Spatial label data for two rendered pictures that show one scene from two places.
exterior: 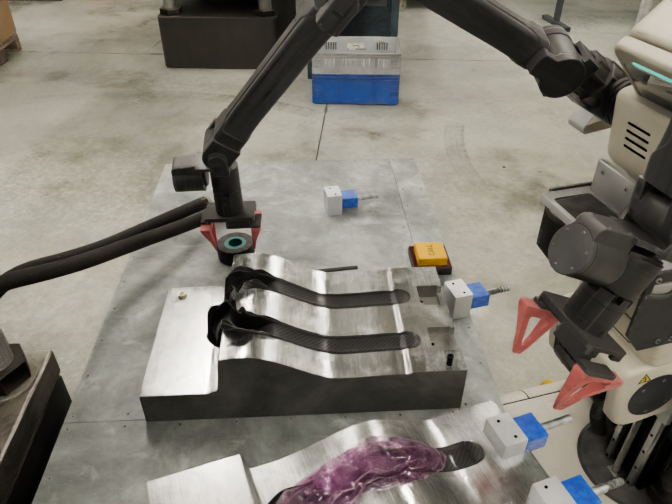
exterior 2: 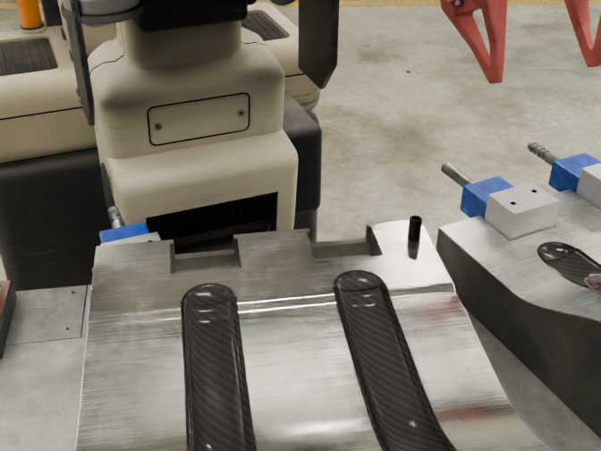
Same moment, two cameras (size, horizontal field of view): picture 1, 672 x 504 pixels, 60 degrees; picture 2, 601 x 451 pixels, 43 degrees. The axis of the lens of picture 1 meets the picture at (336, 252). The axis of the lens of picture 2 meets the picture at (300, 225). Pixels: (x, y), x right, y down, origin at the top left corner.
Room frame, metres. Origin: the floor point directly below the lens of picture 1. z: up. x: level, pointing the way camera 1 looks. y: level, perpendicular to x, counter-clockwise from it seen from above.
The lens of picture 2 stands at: (0.76, 0.31, 1.23)
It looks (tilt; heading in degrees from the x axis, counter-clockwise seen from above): 34 degrees down; 264
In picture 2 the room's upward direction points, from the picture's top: straight up
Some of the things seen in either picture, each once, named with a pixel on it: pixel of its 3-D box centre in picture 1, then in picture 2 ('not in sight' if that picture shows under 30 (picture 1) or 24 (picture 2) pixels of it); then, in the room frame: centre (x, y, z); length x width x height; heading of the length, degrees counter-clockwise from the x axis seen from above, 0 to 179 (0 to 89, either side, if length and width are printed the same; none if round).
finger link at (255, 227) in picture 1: (246, 230); not in sight; (1.03, 0.19, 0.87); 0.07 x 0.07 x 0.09; 3
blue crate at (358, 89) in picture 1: (355, 80); not in sight; (4.09, -0.14, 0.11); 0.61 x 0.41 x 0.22; 86
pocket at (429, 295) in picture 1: (430, 303); (206, 272); (0.79, -0.17, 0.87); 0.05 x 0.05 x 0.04; 3
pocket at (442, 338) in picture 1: (442, 346); (342, 259); (0.68, -0.17, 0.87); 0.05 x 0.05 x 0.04; 3
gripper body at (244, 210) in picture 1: (229, 202); not in sight; (1.03, 0.22, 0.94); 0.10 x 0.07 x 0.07; 93
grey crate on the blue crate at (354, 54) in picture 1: (356, 55); not in sight; (4.09, -0.14, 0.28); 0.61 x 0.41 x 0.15; 86
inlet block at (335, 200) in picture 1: (351, 198); not in sight; (1.23, -0.04, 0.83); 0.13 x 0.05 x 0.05; 102
